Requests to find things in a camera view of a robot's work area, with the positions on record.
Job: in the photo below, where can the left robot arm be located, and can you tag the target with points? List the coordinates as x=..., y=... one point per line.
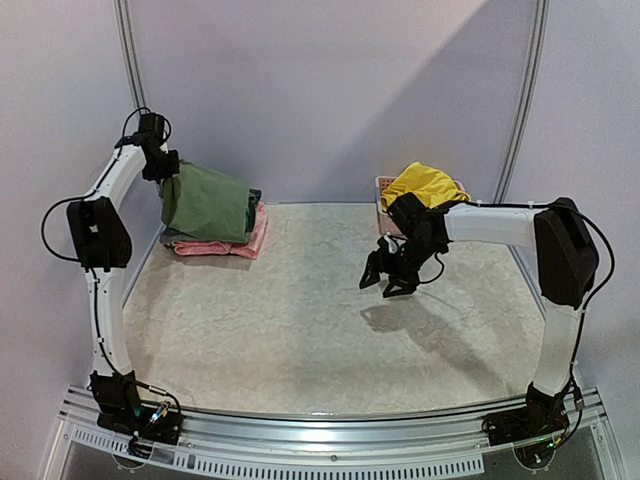
x=101, y=241

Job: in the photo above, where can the yellow garment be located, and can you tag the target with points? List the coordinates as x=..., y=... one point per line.
x=432, y=187

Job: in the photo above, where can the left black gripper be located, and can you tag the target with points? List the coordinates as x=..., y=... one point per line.
x=173, y=168

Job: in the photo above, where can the folded pink garment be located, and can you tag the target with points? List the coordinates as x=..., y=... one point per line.
x=250, y=250

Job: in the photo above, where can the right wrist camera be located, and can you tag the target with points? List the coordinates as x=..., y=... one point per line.
x=388, y=246

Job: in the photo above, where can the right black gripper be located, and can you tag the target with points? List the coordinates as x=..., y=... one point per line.
x=396, y=265

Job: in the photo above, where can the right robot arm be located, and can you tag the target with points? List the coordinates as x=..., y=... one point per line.
x=557, y=233

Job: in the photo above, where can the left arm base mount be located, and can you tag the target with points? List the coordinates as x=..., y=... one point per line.
x=122, y=411

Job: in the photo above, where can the green tank top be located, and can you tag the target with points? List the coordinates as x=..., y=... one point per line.
x=206, y=204

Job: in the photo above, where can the aluminium frame post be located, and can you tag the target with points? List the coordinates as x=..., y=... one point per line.
x=128, y=50
x=526, y=95

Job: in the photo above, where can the right aluminium frame post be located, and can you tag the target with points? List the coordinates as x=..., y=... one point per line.
x=526, y=95

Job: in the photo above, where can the folded navy graphic shirt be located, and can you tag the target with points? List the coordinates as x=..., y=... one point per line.
x=254, y=197

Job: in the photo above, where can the pink plastic basket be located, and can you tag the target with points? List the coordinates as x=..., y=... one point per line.
x=385, y=223

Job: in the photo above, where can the left aluminium frame post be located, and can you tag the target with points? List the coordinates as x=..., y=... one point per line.
x=128, y=50

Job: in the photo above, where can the folded grey garment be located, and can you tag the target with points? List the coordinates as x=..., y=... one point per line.
x=170, y=236

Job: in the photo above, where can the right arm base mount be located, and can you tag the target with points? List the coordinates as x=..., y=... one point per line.
x=539, y=428

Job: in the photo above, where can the aluminium front rail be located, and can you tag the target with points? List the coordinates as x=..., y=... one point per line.
x=448, y=444

